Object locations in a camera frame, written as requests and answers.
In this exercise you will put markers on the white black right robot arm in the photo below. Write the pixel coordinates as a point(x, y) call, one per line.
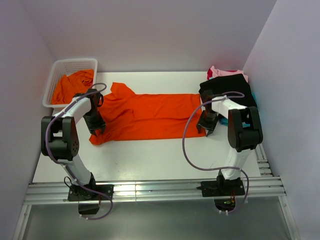
point(244, 133)

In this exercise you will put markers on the aluminium table frame rail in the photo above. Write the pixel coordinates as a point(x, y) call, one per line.
point(266, 185)

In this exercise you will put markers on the teal folded t-shirt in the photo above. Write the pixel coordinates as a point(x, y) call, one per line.
point(223, 121)

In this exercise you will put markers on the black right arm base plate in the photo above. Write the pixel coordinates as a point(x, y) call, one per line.
point(214, 189)

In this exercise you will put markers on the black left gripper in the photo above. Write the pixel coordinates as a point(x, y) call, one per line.
point(93, 127)

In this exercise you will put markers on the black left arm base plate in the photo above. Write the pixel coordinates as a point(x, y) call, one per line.
point(77, 193)

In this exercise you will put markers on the black folded t-shirt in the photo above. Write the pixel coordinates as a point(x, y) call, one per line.
point(230, 83)

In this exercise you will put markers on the orange t-shirt in basket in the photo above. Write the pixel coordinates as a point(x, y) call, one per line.
point(68, 86)

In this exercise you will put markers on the white plastic laundry basket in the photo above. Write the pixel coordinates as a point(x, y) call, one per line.
point(66, 67)

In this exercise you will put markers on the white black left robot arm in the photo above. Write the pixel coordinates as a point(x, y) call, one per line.
point(60, 141)

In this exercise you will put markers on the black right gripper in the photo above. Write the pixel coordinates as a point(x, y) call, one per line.
point(210, 127)

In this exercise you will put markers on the orange t-shirt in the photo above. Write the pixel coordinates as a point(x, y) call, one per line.
point(68, 86)
point(130, 116)

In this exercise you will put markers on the pink folded t-shirt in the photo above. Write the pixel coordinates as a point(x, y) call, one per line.
point(214, 72)

